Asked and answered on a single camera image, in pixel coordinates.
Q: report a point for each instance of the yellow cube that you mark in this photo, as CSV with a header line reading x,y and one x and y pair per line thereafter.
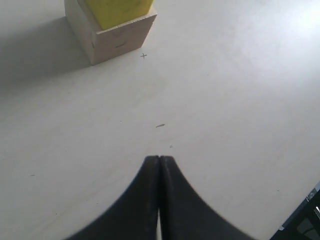
x,y
111,13

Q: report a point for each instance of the dark object at table edge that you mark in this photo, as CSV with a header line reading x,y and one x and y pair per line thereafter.
x,y
304,222

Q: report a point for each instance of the large wooden cube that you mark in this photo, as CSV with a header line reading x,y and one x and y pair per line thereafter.
x,y
102,45

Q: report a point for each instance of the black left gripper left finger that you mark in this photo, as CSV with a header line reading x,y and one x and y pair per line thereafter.
x,y
134,215

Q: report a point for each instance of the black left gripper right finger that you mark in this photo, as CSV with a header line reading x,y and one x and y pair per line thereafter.
x,y
183,213

